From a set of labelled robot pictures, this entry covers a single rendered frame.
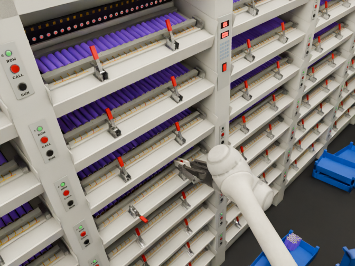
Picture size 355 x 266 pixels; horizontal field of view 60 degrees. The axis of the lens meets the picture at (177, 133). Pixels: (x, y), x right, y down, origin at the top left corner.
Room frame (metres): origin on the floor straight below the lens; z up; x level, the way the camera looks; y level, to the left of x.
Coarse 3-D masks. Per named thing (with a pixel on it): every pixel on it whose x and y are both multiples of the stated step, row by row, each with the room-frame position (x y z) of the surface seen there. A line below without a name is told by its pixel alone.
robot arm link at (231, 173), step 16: (224, 144) 0.72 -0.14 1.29; (208, 160) 0.68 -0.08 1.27; (224, 160) 0.65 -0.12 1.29; (240, 160) 0.67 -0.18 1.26; (224, 176) 0.64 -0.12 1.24; (240, 176) 0.62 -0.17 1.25; (224, 192) 0.62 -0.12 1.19; (240, 192) 0.58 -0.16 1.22; (240, 208) 0.55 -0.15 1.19; (256, 208) 0.54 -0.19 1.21; (256, 224) 0.51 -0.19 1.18; (272, 240) 0.47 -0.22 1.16; (272, 256) 0.44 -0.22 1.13; (288, 256) 0.44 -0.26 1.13
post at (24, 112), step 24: (0, 0) 0.65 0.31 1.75; (0, 24) 0.63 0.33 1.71; (24, 48) 0.65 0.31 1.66; (0, 72) 0.61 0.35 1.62; (0, 96) 0.60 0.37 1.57; (48, 96) 0.66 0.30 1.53; (24, 120) 0.61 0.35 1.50; (48, 120) 0.65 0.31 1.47; (24, 144) 0.60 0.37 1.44; (48, 168) 0.62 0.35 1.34; (72, 168) 0.66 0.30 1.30; (48, 192) 0.60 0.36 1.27; (72, 216) 0.62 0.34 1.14; (72, 240) 0.61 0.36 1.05; (96, 240) 0.65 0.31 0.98
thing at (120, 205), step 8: (192, 152) 1.07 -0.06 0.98; (168, 168) 0.97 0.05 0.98; (160, 176) 0.93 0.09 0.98; (144, 184) 0.89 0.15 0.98; (152, 184) 0.90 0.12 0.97; (160, 184) 0.91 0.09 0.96; (136, 192) 0.85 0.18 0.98; (128, 200) 0.82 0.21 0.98; (112, 208) 0.78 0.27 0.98; (120, 208) 0.79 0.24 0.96; (104, 216) 0.75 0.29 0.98
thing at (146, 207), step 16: (192, 160) 1.04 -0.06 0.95; (176, 176) 0.96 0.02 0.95; (144, 192) 0.88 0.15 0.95; (160, 192) 0.88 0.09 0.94; (176, 192) 0.91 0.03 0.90; (144, 208) 0.81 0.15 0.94; (96, 224) 0.72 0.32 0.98; (112, 224) 0.74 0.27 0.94; (128, 224) 0.74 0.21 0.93; (112, 240) 0.69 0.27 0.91
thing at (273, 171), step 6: (276, 162) 1.55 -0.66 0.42; (270, 168) 1.54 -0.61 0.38; (276, 168) 1.54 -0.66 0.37; (282, 168) 1.52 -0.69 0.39; (264, 174) 1.42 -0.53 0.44; (270, 174) 1.49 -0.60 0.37; (276, 174) 1.49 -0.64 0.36; (264, 180) 1.42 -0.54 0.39; (270, 180) 1.44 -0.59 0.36; (228, 204) 1.24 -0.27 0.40; (234, 204) 1.25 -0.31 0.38; (228, 210) 1.21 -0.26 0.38; (234, 210) 1.22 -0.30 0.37; (228, 216) 1.18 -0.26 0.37; (234, 216) 1.18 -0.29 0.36; (228, 222) 1.14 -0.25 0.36
